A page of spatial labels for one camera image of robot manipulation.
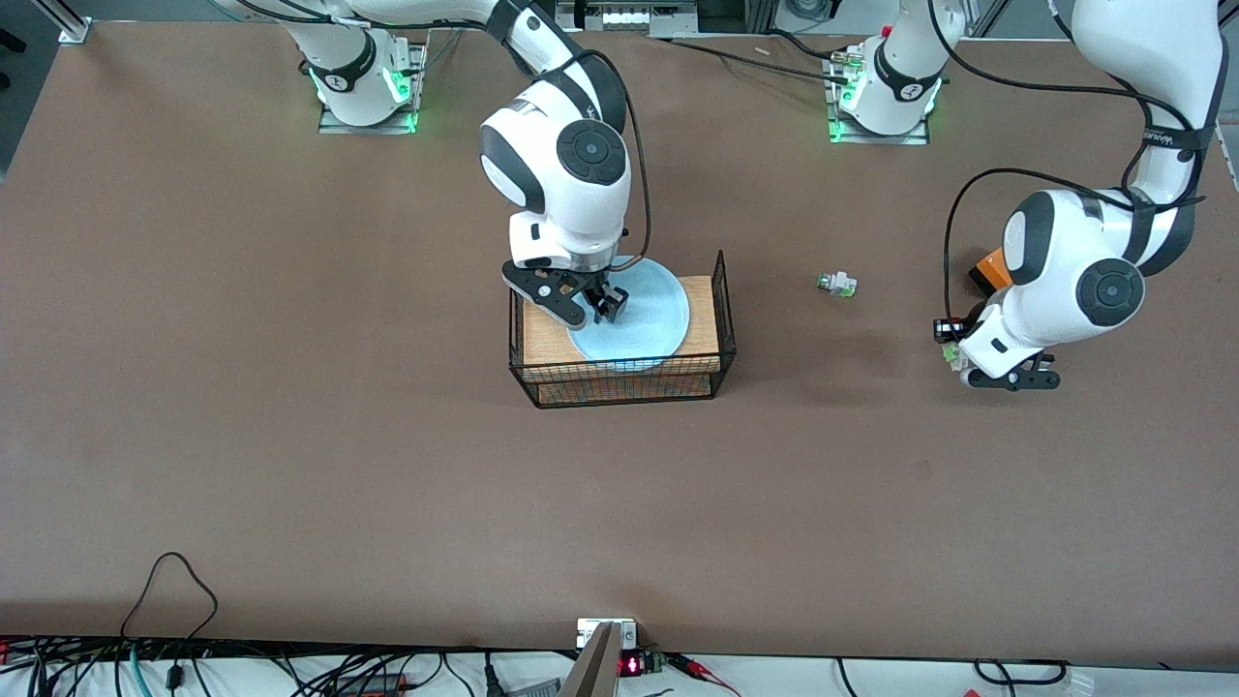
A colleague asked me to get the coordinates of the light blue round plate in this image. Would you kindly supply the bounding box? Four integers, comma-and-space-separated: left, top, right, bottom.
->
566, 256, 691, 367

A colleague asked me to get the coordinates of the wooden shelf board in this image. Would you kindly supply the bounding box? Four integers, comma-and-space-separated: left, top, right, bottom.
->
523, 276, 722, 377

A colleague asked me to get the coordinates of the silver power module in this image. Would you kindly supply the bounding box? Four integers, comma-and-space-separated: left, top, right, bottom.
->
556, 0, 699, 37

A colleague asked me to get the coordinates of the white connector block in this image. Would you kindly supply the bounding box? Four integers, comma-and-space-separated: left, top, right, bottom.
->
576, 618, 639, 651

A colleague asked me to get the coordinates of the black adapter box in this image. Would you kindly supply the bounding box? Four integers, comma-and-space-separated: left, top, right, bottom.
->
334, 672, 408, 697

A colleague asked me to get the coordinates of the orange button enclosure box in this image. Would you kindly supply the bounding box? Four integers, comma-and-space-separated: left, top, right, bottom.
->
969, 246, 1014, 299

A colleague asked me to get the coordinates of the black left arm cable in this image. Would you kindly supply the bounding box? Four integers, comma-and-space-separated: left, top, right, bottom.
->
910, 0, 1213, 332

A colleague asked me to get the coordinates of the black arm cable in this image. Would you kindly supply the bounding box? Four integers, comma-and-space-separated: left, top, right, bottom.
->
910, 0, 1213, 332
542, 48, 653, 268

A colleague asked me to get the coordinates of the black wire mesh rack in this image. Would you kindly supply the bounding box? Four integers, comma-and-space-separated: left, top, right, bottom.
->
509, 250, 737, 409

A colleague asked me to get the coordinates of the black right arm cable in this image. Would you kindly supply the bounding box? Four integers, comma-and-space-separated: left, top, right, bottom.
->
542, 48, 653, 268

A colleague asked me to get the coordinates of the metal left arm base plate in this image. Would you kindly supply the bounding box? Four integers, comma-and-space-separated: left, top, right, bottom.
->
828, 44, 933, 146

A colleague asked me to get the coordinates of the black cable on table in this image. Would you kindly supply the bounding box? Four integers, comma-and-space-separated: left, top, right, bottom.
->
666, 37, 851, 82

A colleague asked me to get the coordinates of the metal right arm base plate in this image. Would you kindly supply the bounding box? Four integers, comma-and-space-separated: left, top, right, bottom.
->
317, 39, 428, 136

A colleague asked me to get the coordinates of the black looped cable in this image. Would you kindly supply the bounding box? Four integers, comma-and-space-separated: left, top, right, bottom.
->
120, 552, 220, 646

